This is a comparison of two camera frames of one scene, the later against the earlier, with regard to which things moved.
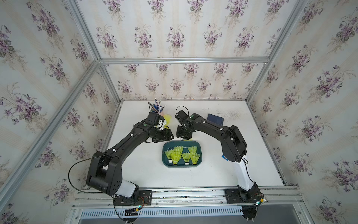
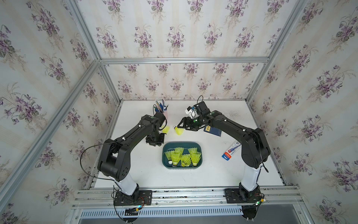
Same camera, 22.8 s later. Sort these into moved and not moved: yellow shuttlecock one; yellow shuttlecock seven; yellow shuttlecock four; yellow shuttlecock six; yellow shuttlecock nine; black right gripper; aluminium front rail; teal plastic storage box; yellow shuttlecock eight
Moved: yellow shuttlecock one; black right gripper; yellow shuttlecock four
Not moved: yellow shuttlecock seven; yellow shuttlecock eight; yellow shuttlecock nine; yellow shuttlecock six; teal plastic storage box; aluminium front rail
